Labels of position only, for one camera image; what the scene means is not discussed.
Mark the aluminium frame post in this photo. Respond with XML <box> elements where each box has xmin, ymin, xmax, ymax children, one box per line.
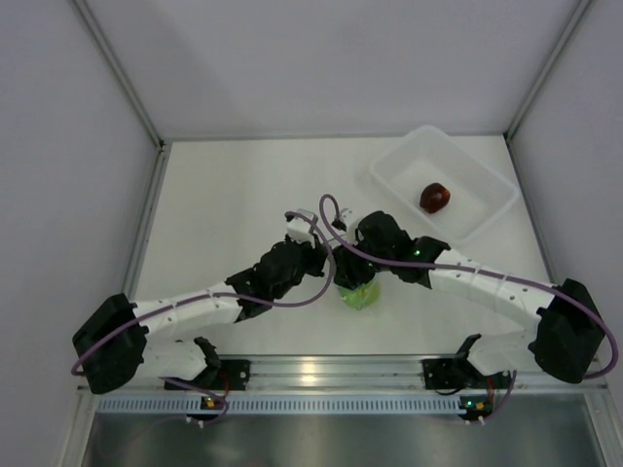
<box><xmin>72</xmin><ymin>0</ymin><xmax>166</xmax><ymax>152</ymax></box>
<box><xmin>505</xmin><ymin>0</ymin><xmax>600</xmax><ymax>140</ymax></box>

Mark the clear plastic bin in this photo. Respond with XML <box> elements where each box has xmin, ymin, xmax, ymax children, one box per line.
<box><xmin>369</xmin><ymin>126</ymin><xmax>519</xmax><ymax>245</ymax></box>

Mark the aluminium mounting rail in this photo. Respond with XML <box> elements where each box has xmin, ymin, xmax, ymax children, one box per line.
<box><xmin>116</xmin><ymin>355</ymin><xmax>608</xmax><ymax>394</ymax></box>

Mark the green fake food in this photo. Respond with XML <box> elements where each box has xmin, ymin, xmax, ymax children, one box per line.
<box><xmin>337</xmin><ymin>281</ymin><xmax>381</xmax><ymax>310</ymax></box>

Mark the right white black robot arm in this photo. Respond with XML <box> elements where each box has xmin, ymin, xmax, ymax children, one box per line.
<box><xmin>330</xmin><ymin>210</ymin><xmax>605</xmax><ymax>386</ymax></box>

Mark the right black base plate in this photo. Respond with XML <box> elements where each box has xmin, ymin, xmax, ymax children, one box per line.
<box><xmin>421</xmin><ymin>358</ymin><xmax>511</xmax><ymax>392</ymax></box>

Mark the white slotted cable duct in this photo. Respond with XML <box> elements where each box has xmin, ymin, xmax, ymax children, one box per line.
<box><xmin>96</xmin><ymin>394</ymin><xmax>490</xmax><ymax>415</ymax></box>

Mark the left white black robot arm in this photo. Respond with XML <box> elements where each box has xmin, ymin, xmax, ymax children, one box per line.
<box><xmin>71</xmin><ymin>236</ymin><xmax>331</xmax><ymax>395</ymax></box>

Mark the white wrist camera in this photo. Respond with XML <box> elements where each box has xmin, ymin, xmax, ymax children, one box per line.
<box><xmin>331</xmin><ymin>208</ymin><xmax>353</xmax><ymax>233</ymax></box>
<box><xmin>285</xmin><ymin>209</ymin><xmax>318</xmax><ymax>245</ymax></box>

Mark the clear zip top bag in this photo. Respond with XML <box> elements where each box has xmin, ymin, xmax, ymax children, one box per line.
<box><xmin>333</xmin><ymin>245</ymin><xmax>381</xmax><ymax>310</ymax></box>

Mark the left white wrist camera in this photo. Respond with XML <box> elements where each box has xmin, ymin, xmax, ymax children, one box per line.
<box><xmin>285</xmin><ymin>209</ymin><xmax>318</xmax><ymax>245</ymax></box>

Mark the purple cable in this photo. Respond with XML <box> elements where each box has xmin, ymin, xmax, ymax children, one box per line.
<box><xmin>318</xmin><ymin>194</ymin><xmax>619</xmax><ymax>417</ymax></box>
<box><xmin>70</xmin><ymin>209</ymin><xmax>337</xmax><ymax>378</ymax></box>

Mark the right aluminium frame post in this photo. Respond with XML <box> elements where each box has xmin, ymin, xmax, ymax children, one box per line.
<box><xmin>505</xmin><ymin>0</ymin><xmax>600</xmax><ymax>140</ymax></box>

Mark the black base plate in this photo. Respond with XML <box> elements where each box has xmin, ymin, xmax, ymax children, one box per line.
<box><xmin>421</xmin><ymin>358</ymin><xmax>511</xmax><ymax>392</ymax></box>
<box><xmin>174</xmin><ymin>359</ymin><xmax>251</xmax><ymax>391</ymax></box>

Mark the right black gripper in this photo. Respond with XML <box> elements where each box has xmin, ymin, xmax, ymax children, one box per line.
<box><xmin>335</xmin><ymin>230</ymin><xmax>395</xmax><ymax>289</ymax></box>

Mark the left aluminium frame post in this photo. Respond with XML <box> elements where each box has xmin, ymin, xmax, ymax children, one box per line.
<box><xmin>72</xmin><ymin>0</ymin><xmax>166</xmax><ymax>152</ymax></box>

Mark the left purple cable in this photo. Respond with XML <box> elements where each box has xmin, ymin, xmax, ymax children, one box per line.
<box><xmin>70</xmin><ymin>209</ymin><xmax>337</xmax><ymax>378</ymax></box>

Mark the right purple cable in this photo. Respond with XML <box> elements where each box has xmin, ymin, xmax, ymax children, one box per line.
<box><xmin>318</xmin><ymin>194</ymin><xmax>619</xmax><ymax>417</ymax></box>

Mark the red fake apple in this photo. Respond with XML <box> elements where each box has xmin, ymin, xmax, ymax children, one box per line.
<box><xmin>419</xmin><ymin>183</ymin><xmax>451</xmax><ymax>214</ymax></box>

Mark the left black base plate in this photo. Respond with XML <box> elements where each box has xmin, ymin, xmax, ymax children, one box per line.
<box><xmin>174</xmin><ymin>359</ymin><xmax>251</xmax><ymax>391</ymax></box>

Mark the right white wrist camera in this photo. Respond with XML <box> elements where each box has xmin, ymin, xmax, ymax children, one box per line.
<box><xmin>331</xmin><ymin>208</ymin><xmax>353</xmax><ymax>233</ymax></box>

